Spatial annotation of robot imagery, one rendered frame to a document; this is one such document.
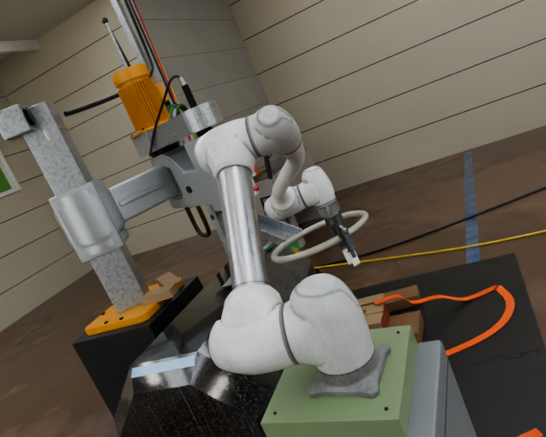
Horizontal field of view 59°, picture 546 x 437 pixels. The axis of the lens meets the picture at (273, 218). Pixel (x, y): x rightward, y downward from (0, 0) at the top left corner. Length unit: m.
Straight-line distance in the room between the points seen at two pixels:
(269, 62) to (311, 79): 0.65
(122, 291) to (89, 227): 0.44
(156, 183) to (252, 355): 2.10
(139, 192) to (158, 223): 5.72
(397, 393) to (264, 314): 0.36
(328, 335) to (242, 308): 0.23
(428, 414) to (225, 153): 0.87
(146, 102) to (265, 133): 1.89
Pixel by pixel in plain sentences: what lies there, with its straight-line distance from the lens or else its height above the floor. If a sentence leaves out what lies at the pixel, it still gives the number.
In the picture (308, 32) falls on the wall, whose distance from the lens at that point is 7.03.
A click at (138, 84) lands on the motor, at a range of 3.26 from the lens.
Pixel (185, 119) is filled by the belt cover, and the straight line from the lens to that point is 2.64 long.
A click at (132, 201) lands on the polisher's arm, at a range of 3.08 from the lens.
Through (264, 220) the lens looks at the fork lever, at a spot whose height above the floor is 0.99.
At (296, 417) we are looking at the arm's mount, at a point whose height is 0.87.
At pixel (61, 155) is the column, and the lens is 2.97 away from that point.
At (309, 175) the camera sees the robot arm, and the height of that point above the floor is 1.24.
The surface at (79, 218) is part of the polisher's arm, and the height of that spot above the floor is 1.40.
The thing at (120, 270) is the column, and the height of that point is 1.02.
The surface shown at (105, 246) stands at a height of 1.19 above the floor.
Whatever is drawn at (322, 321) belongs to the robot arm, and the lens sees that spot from 1.14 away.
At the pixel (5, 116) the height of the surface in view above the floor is 2.04.
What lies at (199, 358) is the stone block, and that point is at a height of 0.80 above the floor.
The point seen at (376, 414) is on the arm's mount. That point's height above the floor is 0.85.
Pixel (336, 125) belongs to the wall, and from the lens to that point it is 7.05.
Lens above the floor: 1.57
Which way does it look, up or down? 12 degrees down
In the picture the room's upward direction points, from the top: 23 degrees counter-clockwise
